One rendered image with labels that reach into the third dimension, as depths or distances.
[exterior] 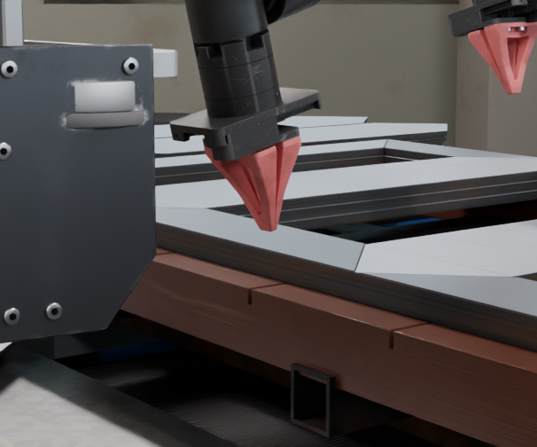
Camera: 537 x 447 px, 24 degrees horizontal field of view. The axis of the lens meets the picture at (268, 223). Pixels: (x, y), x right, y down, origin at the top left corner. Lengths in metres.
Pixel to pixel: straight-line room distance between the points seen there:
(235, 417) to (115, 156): 0.97
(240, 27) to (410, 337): 0.26
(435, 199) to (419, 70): 4.24
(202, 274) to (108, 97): 0.48
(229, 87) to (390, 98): 4.81
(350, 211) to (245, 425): 0.31
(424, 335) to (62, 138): 0.36
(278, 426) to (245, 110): 0.74
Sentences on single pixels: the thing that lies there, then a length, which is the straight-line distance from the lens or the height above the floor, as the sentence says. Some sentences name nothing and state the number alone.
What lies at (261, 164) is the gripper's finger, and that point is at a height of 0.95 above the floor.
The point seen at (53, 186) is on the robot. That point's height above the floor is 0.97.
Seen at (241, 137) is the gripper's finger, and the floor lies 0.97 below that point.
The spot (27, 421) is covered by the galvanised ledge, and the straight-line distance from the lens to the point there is 1.25.
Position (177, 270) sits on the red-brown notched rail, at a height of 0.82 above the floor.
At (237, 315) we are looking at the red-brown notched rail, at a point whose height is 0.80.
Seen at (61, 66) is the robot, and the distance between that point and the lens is 0.71.
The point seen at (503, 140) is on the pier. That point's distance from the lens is 5.88.
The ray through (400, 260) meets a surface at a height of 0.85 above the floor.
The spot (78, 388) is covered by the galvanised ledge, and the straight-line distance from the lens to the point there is 1.34.
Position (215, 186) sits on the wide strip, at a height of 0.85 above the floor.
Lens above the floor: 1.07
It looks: 10 degrees down
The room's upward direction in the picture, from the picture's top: straight up
